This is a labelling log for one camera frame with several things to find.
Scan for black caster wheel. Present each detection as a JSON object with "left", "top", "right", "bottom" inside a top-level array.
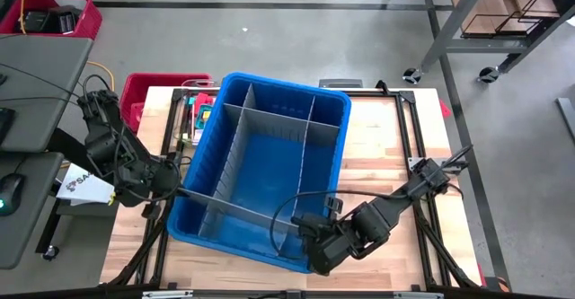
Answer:
[
  {"left": 477, "top": 66, "right": 500, "bottom": 84},
  {"left": 402, "top": 66, "right": 423, "bottom": 85}
]

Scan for grey folding table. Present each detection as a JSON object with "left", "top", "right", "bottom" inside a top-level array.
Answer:
[{"left": 0, "top": 35, "right": 94, "bottom": 271}]

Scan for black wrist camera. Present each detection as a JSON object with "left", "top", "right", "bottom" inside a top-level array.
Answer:
[
  {"left": 111, "top": 166, "right": 154, "bottom": 208},
  {"left": 305, "top": 240, "right": 358, "bottom": 277}
]

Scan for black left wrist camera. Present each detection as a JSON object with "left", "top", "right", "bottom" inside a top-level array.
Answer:
[{"left": 111, "top": 166, "right": 154, "bottom": 208}]

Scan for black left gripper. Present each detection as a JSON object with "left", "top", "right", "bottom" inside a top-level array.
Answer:
[{"left": 150, "top": 159, "right": 192, "bottom": 200}]

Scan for red plastic crate with devices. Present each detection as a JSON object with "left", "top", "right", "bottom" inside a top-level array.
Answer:
[{"left": 0, "top": 0, "right": 103, "bottom": 40}]

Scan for yellow extension cable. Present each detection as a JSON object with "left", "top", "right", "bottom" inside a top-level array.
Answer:
[{"left": 87, "top": 60, "right": 116, "bottom": 92}]

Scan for silver metal bracket plate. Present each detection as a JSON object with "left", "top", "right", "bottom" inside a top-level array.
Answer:
[
  {"left": 142, "top": 290, "right": 195, "bottom": 299},
  {"left": 392, "top": 291, "right": 445, "bottom": 299}
]

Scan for long grey slotted divider sheet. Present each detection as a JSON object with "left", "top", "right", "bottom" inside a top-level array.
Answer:
[
  {"left": 277, "top": 94, "right": 316, "bottom": 259},
  {"left": 198, "top": 83, "right": 257, "bottom": 240}
]

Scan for black devices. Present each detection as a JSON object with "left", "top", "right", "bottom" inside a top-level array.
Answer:
[{"left": 22, "top": 4, "right": 83, "bottom": 35}]

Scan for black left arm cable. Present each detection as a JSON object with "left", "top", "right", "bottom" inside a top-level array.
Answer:
[{"left": 79, "top": 73, "right": 181, "bottom": 205}]

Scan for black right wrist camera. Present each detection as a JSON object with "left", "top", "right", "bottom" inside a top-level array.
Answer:
[{"left": 305, "top": 240, "right": 358, "bottom": 277}]

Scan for black computer mouse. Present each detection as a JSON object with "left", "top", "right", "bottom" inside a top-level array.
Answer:
[{"left": 0, "top": 172, "right": 26, "bottom": 218}]

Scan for blue plastic bin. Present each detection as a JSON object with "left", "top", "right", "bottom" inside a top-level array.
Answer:
[{"left": 166, "top": 71, "right": 352, "bottom": 274}]

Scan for silver metal bracket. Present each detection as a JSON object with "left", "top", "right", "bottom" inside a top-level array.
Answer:
[{"left": 407, "top": 156, "right": 469, "bottom": 173}]

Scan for grey metal panel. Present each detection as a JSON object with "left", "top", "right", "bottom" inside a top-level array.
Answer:
[{"left": 554, "top": 96, "right": 575, "bottom": 144}]

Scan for white paper with logo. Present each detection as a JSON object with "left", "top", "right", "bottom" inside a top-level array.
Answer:
[{"left": 56, "top": 163, "right": 116, "bottom": 207}]

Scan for black leg with caster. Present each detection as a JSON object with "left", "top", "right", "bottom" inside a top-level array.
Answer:
[{"left": 34, "top": 198, "right": 62, "bottom": 263}]

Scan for cardboard boxes on cart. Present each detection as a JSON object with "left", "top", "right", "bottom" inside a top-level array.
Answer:
[{"left": 450, "top": 0, "right": 562, "bottom": 35}]

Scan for black flat device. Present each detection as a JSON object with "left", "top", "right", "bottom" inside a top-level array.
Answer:
[{"left": 0, "top": 107, "right": 17, "bottom": 145}]

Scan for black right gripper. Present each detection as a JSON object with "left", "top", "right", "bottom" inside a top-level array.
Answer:
[{"left": 290, "top": 195, "right": 358, "bottom": 251}]

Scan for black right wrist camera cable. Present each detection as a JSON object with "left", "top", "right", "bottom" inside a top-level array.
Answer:
[{"left": 269, "top": 189, "right": 411, "bottom": 260}]

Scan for grey metal cart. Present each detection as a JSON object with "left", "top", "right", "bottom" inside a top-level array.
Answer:
[{"left": 402, "top": 0, "right": 575, "bottom": 85}]

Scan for grey box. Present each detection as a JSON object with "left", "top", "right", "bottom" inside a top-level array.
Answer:
[{"left": 318, "top": 78, "right": 364, "bottom": 89}]

